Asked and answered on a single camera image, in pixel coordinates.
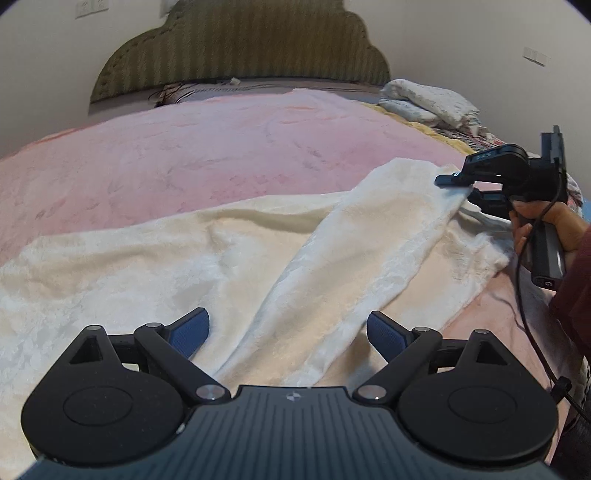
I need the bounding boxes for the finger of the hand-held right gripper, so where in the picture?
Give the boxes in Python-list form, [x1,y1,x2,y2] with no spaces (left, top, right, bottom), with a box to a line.
[434,172,505,189]
[467,188,512,219]

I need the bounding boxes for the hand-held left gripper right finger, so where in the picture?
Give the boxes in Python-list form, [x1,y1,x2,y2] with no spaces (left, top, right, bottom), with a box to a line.
[353,311,514,406]

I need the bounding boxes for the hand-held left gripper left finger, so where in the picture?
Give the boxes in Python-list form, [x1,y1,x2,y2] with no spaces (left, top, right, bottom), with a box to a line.
[68,308,231,405]

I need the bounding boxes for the cream fleece blanket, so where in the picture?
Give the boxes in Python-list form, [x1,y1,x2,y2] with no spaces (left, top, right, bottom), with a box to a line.
[0,158,517,467]

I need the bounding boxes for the person's right hand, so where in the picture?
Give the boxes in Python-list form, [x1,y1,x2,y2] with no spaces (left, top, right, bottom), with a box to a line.
[510,200,590,256]

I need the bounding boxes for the yellow blanket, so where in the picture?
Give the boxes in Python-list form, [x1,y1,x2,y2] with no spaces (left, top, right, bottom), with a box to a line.
[360,102,477,156]

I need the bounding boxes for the white lace blanket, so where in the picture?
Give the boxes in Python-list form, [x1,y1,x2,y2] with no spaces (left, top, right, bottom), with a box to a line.
[378,79,481,136]

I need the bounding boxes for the pink fleece blanket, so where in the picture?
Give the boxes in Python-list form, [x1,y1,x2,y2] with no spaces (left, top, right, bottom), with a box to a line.
[0,88,591,402]

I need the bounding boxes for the olive striped headboard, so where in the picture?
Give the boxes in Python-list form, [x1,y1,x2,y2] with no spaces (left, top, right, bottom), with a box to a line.
[89,0,392,104]

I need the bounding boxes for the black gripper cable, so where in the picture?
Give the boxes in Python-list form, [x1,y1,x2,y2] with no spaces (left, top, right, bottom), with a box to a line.
[514,134,591,418]

